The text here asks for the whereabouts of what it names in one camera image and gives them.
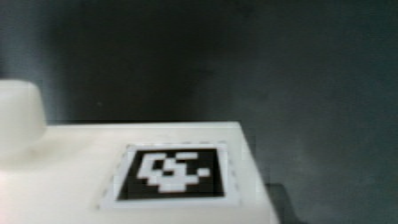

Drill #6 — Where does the white drawer box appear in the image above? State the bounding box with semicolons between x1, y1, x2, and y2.
0;79;281;224

